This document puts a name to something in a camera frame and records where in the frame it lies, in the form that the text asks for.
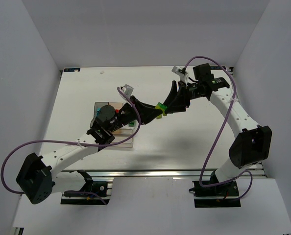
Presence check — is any blue label left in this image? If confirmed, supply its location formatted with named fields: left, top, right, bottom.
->
left=63, top=68, right=80, bottom=72

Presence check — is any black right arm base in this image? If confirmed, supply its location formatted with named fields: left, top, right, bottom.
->
left=189, top=181, right=241, bottom=208

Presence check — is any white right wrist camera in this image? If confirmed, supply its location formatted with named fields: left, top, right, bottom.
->
left=171, top=66, right=189, bottom=84

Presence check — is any smoky grey plastic bin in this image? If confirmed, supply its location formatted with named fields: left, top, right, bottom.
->
left=90, top=102, right=109, bottom=127

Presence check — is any clear long front bin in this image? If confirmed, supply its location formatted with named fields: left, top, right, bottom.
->
left=106, top=127, right=134, bottom=149

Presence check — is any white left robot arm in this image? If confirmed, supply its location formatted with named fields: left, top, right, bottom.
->
left=16, top=96, right=163, bottom=204

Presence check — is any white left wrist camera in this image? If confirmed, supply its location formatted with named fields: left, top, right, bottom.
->
left=120, top=84, right=134, bottom=100

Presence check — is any blue label right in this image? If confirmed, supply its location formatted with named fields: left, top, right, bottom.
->
left=210, top=66, right=226, bottom=71

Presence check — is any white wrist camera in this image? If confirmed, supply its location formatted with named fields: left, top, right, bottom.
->
left=120, top=84, right=134, bottom=100
left=171, top=66, right=189, bottom=84

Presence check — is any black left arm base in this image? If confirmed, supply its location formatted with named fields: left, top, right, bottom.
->
left=60, top=170, right=111, bottom=206

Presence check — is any blue label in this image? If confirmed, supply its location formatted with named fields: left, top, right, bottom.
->
left=63, top=68, right=80, bottom=72
left=210, top=66, right=226, bottom=71

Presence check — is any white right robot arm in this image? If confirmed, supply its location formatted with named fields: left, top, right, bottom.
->
left=164, top=64, right=272, bottom=187

